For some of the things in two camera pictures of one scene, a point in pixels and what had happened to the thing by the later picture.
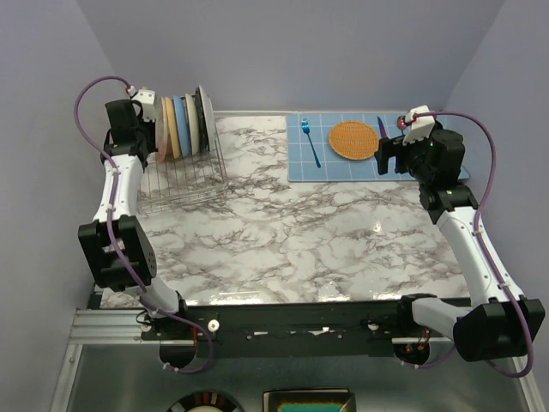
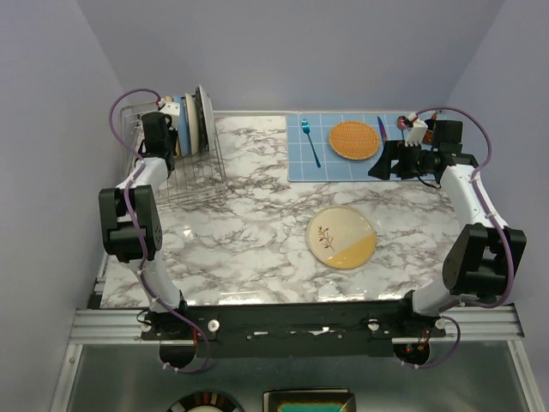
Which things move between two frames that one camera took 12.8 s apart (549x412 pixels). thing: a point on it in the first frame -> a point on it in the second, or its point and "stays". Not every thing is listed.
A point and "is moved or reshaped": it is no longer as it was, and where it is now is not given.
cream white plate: [193, 124] stays
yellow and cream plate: [165, 129] is moved or reshaped
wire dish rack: [166, 183] stays
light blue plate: [183, 124] stays
